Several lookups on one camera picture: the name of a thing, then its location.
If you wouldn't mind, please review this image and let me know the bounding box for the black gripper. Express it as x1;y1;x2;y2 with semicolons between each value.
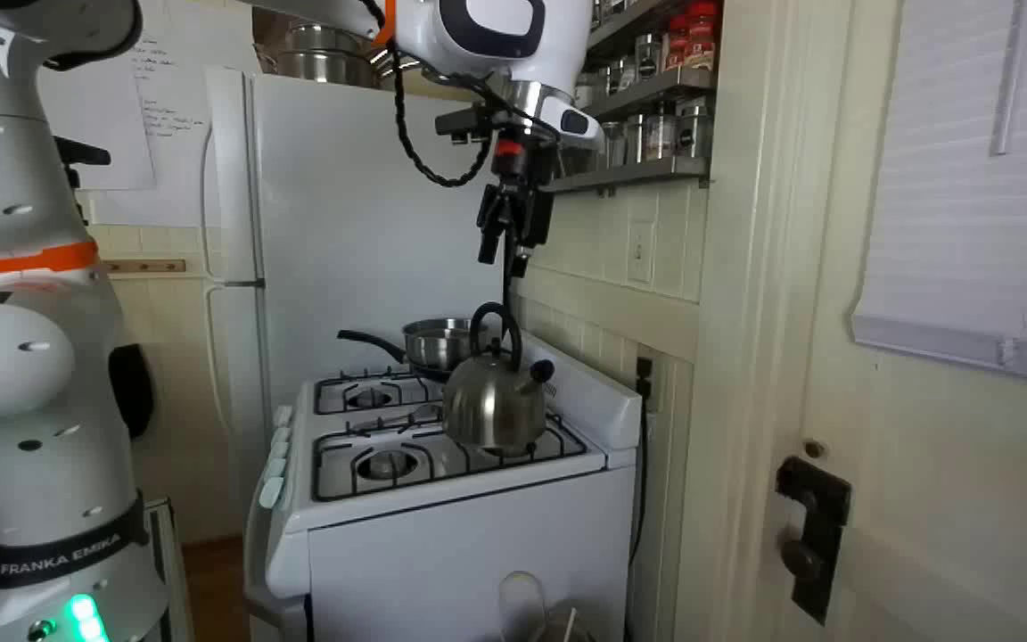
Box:
469;174;559;285

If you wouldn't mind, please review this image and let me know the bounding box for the onion spice bottle black cap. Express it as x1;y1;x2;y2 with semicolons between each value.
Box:
669;97;712;163

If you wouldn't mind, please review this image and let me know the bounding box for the red cap spice bottle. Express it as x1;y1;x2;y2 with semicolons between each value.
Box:
686;0;726;75
663;7;694;79

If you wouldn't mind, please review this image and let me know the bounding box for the white gas stove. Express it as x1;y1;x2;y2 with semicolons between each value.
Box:
240;331;648;642

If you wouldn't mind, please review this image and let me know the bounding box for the organic pepper glass jar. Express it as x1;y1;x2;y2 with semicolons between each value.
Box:
597;116;628;171

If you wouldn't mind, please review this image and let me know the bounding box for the white refrigerator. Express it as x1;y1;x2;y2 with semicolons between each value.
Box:
194;66;515;544

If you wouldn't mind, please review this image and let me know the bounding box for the glass jar silver cap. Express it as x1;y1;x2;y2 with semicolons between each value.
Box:
642;103;676;166

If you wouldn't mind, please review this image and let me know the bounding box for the jar with black round label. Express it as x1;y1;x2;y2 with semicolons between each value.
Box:
633;27;674;82

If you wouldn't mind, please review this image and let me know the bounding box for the wooden ruler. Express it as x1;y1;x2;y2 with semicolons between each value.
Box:
100;255;194;277

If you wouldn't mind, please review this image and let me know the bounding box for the black round object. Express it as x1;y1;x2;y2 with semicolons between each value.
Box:
107;337;160;441

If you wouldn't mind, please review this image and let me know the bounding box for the black door latch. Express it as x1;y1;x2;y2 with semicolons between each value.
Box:
771;451;856;629

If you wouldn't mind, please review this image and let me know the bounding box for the white window blind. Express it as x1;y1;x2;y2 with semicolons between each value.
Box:
844;0;1027;391

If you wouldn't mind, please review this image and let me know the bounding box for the steel saucepan black handle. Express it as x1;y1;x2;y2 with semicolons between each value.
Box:
336;312;479;375

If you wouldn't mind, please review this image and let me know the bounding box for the white light switch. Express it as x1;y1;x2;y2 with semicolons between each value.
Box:
625;218;661;289

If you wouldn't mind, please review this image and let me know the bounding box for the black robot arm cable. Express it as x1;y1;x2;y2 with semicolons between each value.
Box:
389;45;502;193

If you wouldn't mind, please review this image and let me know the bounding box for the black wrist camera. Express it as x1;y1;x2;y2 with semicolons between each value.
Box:
433;101;505;144

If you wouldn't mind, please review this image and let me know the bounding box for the steel kettle black handle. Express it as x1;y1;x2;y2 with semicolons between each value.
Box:
440;299;559;461

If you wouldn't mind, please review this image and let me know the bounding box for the black camera on stand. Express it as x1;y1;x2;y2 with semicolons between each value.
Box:
49;133;115;171

